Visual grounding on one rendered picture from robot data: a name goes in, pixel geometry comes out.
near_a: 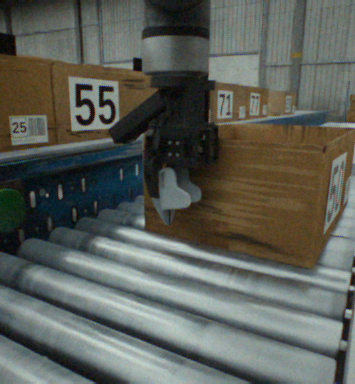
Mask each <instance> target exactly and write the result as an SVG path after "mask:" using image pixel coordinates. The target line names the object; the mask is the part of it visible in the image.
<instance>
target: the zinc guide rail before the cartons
mask: <svg viewBox="0 0 355 384"><path fill-rule="evenodd" d="M312 113H318V112H312V111H311V112H305V113H297V114H290V115H283V116H276V117H269V118H262V119H254V120H248V121H234V122H226V123H218V124H219V125H220V124H229V123H234V124H235V123H254V122H266V121H272V120H278V119H283V118H289V117H294V116H301V115H307V114H312ZM120 144H122V143H120ZM120 144H115V143H114V141H113V139H112V137H111V138H104V139H97V140H90V141H83V142H75V143H69V144H61V145H55V146H47V147H40V148H33V149H26V150H20V151H12V152H5V153H0V164H5V163H10V162H16V161H22V160H28V159H33V158H39V157H45V156H57V155H62V154H68V153H73V152H80V151H86V150H91V149H97V148H102V147H108V146H115V145H120Z"/></svg>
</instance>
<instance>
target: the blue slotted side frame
mask: <svg viewBox="0 0 355 384"><path fill-rule="evenodd" d="M326 114H329V112H318V113H312V114H307V115H301V116H294V117H289V118H283V119H278V120H272V121H266V122H254V123H253V124H282V125H308V126H322V125H324V124H325V119H326ZM306 122H307V123H306ZM136 165H137V168H138V174H137V176H136ZM121 168H122V180H120V169H121ZM129 171H130V173H129ZM103 173H104V176H105V185H102V174H103ZM113 176H114V177H113ZM83 178H84V179H85V191H84V192H83V187H82V179H83ZM14 179H20V180H21V181H22V187H23V194H24V202H25V205H26V217H27V226H26V228H25V229H23V233H24V241H25V240H27V239H31V238H35V239H39V240H43V241H45V242H48V238H49V235H50V233H52V231H53V230H55V229H56V228H58V227H64V228H69V229H72V230H74V227H75V225H76V223H77V221H78V220H79V219H80V218H95V219H96V218H97V217H98V216H99V214H100V211H102V210H104V209H111V210H116V209H117V206H118V205H119V204H120V203H121V202H134V200H135V198H136V197H138V196H144V179H143V142H142V141H137V142H132V143H130V144H120V145H115V146H108V147H102V148H97V149H91V150H86V151H80V152H73V153H68V154H62V155H57V156H45V157H39V158H33V159H28V160H22V161H16V162H10V163H5V164H0V183H1V182H5V181H9V180H14ZM94 181H95V183H93V182H94ZM58 185H61V189H62V198H61V199H59V197H58ZM39 187H43V188H44V190H45V195H44V196H43V197H39V196H37V194H36V191H37V189H38V188H39ZM71 187H73V189H71ZM130 188H131V194H132V198H131V200H130ZM137 190H138V192H137ZM31 191H33V192H34V197H35V206H34V207H32V206H31ZM46 194H48V196H47V197H46ZM114 194H115V201H116V204H115V206H114V205H113V195H114ZM122 196H123V198H122ZM95 201H96V202H97V213H96V214H95V209H94V202H95ZM104 203H105V204H104ZM73 208H75V211H76V220H75V221H73V215H72V210H73ZM85 210H86V211H85ZM48 217H51V219H52V230H51V231H50V232H49V229H48ZM62 217H63V220H62ZM36 227H37V231H35V228H36ZM5 239H7V242H5V243H4V240H5ZM24 241H23V242H24ZM23 242H21V243H20V236H19V231H14V232H12V233H9V234H7V235H4V236H1V237H0V252H3V253H6V254H8V255H11V256H14V257H17V252H18V249H19V247H20V245H21V244H22V243H23Z"/></svg>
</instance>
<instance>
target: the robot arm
mask: <svg viewBox="0 0 355 384"><path fill-rule="evenodd" d="M210 24H211V0H141V51H142V74H143V75H144V76H148V77H151V78H150V88H151V89H159V90H158V91H155V92H154V93H153V94H152V95H151V96H150V97H149V98H148V99H146V100H145V101H144V102H143V103H141V104H140V105H139V106H136V107H135V109H133V110H132V111H131V112H130V113H128V114H127V115H126V116H125V117H123V118H122V119H120V120H119V121H118V122H116V123H115V124H114V125H113V126H112V127H110V128H109V129H108V132H109V134H110V136H111V137H112V139H113V141H114V143H115V144H120V143H122V144H130V143H132V142H133V141H134V140H136V139H137V138H138V137H139V136H141V135H142V134H144V133H145V132H147V133H146V135H145V144H144V150H143V151H144V165H143V169H144V178H145V182H146V185H147V188H148V191H149V197H150V198H151V200H152V202H153V204H154V207H155V209H156V211H157V212H158V214H159V216H160V218H161V219H162V220H163V222H164V223H165V224H166V225H169V224H171V223H172V220H173V218H174V214H175V211H176V209H180V208H186V207H188V206H189V205H190V202H199V201H200V200H201V198H202V191H201V189H200V188H199V187H198V186H196V185H193V184H192V183H191V182H190V181H189V171H188V167H191V168H198V164H200V163H201V164H211V163H213V162H214V160H216V161H218V125H219V124H215V122H209V119H210V91H216V80H208V79H205V78H199V77H203V76H207V75H208V74H209V52H210ZM162 89H163V90H162ZM214 135H216V148H215V152H214ZM164 164H167V165H166V168H164V169H163V165H164Z"/></svg>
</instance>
